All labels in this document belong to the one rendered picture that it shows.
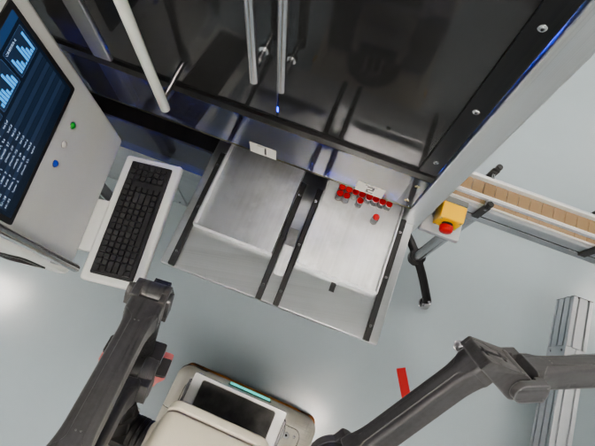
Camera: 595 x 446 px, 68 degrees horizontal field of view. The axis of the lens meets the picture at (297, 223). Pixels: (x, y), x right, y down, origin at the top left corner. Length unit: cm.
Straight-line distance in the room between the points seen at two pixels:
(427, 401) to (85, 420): 57
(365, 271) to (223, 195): 51
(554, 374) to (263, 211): 89
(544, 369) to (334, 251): 68
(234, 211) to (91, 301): 117
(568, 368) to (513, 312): 154
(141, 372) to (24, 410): 154
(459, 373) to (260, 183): 86
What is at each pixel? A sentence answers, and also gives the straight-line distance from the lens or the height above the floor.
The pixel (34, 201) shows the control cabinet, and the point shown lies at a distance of 132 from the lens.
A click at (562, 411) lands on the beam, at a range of 197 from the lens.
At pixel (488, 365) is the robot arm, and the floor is 143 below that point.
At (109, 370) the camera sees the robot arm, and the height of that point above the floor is 149.
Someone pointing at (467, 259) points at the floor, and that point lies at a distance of 250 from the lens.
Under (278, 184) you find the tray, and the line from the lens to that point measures 145.
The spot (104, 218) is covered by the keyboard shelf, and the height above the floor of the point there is 80.
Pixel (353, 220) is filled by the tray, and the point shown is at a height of 88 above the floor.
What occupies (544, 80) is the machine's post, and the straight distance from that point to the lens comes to 85.
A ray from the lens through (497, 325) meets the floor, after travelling 250.
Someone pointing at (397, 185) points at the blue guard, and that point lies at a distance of 126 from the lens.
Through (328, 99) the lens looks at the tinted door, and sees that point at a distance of 103.
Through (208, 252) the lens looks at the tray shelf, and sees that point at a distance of 140.
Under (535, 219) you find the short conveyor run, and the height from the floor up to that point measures 93.
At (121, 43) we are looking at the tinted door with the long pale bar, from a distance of 126.
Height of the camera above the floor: 222
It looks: 72 degrees down
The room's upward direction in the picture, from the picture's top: 10 degrees clockwise
